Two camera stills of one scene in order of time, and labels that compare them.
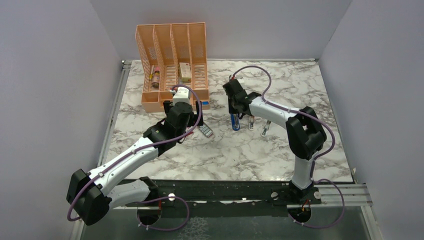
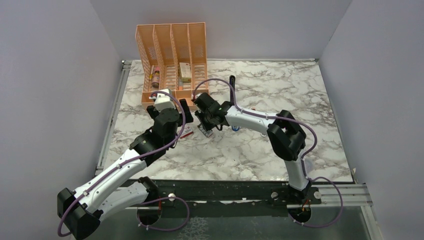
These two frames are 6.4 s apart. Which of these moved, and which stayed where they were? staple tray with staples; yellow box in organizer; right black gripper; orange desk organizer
Moved: right black gripper
Stayed: orange desk organizer; staple tray with staples; yellow box in organizer
